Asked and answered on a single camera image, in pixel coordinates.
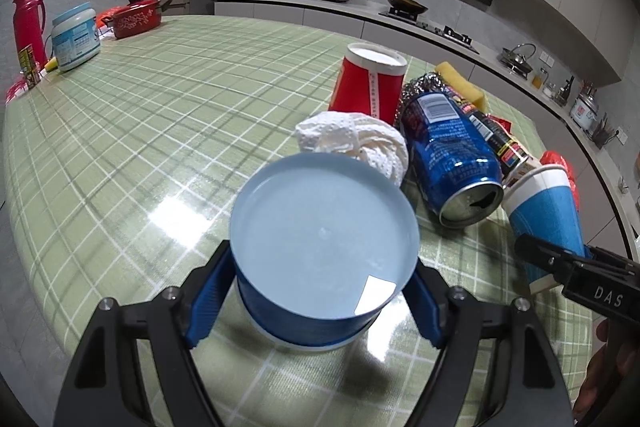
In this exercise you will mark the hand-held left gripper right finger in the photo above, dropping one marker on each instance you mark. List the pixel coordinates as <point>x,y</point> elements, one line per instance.
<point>425,307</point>

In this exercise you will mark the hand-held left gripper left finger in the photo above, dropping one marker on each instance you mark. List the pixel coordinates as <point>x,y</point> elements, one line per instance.
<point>212,294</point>

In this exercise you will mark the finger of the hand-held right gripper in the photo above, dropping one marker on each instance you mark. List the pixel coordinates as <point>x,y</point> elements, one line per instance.
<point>545,257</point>
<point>610,255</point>

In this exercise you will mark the small blue paper cup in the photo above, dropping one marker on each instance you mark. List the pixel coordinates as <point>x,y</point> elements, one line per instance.
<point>545,212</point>

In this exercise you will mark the large blue paper cup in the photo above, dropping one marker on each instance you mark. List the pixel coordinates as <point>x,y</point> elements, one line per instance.
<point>320,232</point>

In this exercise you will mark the yellow sponge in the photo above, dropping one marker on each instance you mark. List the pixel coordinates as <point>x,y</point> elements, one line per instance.
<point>465,84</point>

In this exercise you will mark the person's right hand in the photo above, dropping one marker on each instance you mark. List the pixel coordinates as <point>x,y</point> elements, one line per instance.
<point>597,382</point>

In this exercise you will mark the black red snack wrapper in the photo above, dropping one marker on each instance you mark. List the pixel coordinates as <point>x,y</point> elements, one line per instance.
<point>505,147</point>

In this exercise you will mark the utensil holder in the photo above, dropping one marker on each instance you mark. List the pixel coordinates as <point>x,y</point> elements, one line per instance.
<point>601,134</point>

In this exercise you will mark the silver rice cooker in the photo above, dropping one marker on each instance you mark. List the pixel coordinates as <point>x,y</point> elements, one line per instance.
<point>585,109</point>

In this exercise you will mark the blue drink can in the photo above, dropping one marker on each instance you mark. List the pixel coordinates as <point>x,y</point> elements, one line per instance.
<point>445,147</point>

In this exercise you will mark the dark bottle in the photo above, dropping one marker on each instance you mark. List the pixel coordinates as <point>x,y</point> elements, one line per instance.
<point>566,92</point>

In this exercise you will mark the green plaid tablecloth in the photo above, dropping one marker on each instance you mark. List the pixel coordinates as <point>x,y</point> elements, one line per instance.
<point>175,132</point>

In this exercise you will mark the orange drink glass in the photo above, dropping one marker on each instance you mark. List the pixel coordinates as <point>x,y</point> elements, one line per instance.
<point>538,82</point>

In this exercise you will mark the crumpled white paper towel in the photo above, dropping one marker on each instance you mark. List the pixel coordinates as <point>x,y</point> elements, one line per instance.
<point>350,137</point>

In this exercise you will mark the steel kettle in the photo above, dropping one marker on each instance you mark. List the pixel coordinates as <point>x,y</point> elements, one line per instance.
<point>517,57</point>

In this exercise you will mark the red paper cup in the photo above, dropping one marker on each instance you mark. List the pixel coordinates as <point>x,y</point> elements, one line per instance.
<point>355,87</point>

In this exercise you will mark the black gas stove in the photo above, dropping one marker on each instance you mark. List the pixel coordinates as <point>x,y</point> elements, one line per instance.
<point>440,32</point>

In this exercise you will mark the small yellow item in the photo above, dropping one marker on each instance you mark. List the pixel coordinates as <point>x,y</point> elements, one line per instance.
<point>51,65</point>

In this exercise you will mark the red flat packet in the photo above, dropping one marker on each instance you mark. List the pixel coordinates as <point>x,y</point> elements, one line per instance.
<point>16,92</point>

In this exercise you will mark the red patterned cooking pot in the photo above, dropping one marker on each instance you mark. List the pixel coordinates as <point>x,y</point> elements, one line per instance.
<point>135,22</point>

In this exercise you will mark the white blue plastic tub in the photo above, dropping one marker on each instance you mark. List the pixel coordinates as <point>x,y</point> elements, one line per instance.
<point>75,39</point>

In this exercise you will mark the orange red packets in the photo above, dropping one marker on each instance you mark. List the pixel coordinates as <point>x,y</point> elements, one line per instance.
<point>106,18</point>

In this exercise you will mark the red thermos jug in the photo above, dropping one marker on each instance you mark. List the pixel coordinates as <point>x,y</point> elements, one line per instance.
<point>27,22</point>

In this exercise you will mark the white wall socket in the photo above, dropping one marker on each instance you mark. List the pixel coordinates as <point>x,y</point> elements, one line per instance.
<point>547,60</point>

